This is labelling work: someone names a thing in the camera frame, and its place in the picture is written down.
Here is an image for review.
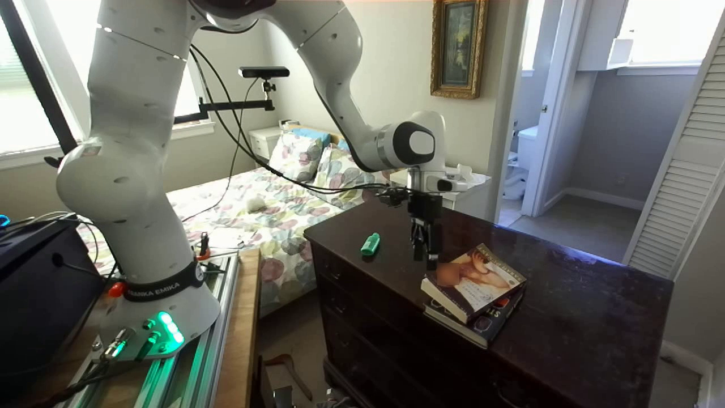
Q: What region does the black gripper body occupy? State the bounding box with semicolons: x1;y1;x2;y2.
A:
406;191;444;232

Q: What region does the book with portrait cover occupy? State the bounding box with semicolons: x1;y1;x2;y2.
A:
420;242;528;326

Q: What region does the dark book with coloured squares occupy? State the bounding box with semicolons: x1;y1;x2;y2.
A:
422;283;528;352

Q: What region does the green plastic bottle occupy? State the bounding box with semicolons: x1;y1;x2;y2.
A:
357;232;382;262

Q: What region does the white nightstand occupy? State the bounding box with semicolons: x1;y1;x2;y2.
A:
433;161;494;223

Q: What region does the floral pillow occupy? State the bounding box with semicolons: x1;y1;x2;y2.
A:
324;146;374;194

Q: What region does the white room door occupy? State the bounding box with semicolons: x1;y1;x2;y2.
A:
519;0;584;220

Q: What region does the bed with floral cover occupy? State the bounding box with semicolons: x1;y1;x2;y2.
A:
165;161;372;316

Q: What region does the dark wooden dresser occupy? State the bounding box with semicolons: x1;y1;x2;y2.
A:
303;191;674;408

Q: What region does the gold framed painting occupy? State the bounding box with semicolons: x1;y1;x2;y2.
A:
431;0;489;103

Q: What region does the brown cardboard box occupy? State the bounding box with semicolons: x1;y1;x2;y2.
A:
259;352;324;408

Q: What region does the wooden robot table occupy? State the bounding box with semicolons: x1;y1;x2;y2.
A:
213;247;262;408

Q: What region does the red black knob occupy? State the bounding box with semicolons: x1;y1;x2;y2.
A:
194;232;216;264

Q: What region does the white louvered closet door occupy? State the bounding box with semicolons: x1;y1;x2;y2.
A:
623;13;725;283

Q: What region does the black equipment box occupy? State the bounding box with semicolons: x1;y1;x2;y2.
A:
0;213;107;383

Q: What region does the thin black camera cable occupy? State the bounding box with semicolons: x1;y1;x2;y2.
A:
179;78;262;228

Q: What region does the black stereo camera bar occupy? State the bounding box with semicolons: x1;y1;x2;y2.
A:
238;63;292;83

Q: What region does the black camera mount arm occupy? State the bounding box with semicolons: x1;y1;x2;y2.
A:
173;78;278;131

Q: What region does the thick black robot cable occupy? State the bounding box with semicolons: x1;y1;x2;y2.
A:
185;43;414;206

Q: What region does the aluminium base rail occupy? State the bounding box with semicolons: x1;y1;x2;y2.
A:
57;251;244;408

